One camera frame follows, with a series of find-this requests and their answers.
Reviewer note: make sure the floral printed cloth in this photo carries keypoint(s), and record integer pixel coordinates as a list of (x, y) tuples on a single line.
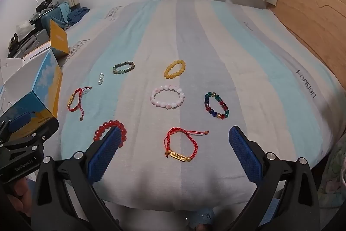
[(335, 168)]

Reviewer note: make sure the wooden headboard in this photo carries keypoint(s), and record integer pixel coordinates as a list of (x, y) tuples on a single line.
[(310, 17)]

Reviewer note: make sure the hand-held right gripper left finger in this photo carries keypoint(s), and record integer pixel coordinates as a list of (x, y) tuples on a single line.
[(105, 152)]

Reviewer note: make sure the person's left hand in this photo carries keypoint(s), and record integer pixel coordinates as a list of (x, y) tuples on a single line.
[(20, 198)]

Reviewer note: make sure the white cardboard box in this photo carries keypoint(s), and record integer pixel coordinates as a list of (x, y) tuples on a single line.
[(46, 84)]

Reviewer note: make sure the blue clothes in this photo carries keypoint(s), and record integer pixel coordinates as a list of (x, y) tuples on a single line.
[(78, 14)]

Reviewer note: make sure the black bag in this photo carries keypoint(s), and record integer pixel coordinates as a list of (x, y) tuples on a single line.
[(43, 5)]

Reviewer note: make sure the teal suitcase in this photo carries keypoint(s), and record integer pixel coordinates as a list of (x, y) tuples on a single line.
[(55, 17)]

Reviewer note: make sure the pearl earring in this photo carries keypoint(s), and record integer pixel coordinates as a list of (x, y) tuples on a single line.
[(100, 79)]

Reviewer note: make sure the grey suitcase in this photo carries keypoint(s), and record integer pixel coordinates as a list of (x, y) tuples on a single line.
[(27, 43)]

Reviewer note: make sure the blue cloth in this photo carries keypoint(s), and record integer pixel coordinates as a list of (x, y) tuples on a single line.
[(201, 217)]

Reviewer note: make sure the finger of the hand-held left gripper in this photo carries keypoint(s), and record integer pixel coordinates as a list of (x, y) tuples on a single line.
[(46, 128), (19, 121)]

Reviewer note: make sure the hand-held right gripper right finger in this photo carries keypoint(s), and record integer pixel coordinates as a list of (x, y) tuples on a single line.
[(244, 152)]

